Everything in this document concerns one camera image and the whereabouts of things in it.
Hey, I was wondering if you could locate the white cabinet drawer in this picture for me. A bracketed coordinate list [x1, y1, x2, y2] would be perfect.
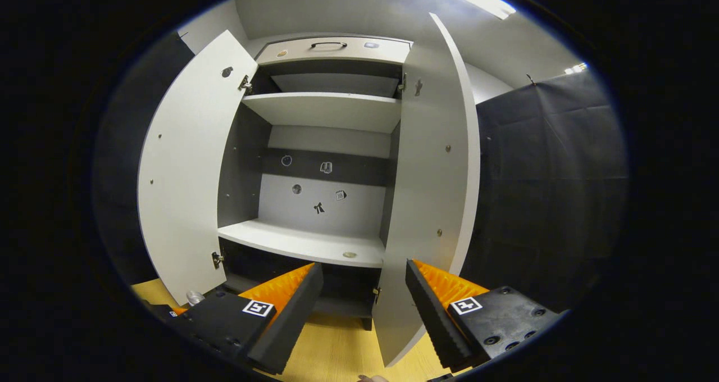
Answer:
[256, 37, 412, 66]

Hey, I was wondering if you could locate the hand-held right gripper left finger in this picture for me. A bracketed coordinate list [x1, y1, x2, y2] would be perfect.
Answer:
[169, 263, 325, 376]

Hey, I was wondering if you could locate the white cabinet door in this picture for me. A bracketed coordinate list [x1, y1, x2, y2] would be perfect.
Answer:
[138, 30, 259, 307]
[372, 12, 481, 367]

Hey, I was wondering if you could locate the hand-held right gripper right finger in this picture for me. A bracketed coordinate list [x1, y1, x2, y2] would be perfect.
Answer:
[405, 258, 568, 373]

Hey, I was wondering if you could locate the white cabinet shelf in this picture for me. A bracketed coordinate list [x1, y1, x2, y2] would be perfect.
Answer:
[242, 92, 402, 134]

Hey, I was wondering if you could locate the white and grey cabinet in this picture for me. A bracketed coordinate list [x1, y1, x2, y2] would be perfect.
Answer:
[216, 32, 414, 332]

